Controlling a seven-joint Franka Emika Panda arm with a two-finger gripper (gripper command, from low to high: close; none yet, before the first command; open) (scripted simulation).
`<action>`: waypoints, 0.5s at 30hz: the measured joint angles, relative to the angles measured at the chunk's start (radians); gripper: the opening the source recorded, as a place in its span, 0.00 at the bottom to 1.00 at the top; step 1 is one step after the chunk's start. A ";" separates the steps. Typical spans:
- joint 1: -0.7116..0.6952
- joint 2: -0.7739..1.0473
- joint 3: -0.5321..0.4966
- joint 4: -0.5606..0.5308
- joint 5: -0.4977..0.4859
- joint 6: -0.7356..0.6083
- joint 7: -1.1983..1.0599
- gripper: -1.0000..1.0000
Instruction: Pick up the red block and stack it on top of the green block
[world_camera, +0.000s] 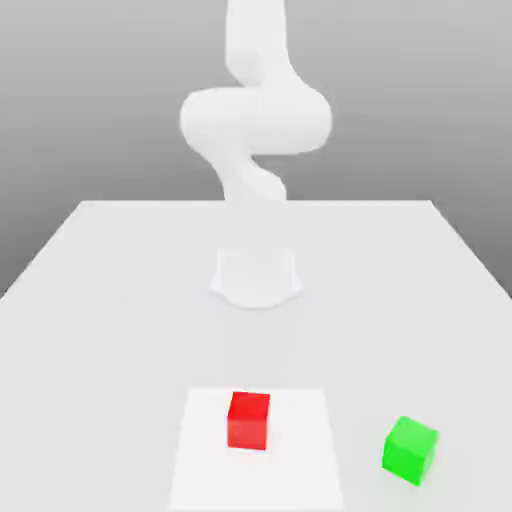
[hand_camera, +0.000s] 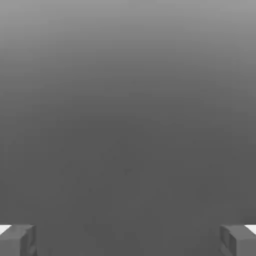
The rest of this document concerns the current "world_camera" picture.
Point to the small green cube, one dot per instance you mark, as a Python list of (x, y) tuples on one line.
[(409, 450)]

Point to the small red cube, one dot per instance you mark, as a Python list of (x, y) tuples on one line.
[(248, 420)]

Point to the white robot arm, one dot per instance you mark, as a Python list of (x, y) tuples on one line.
[(256, 120)]

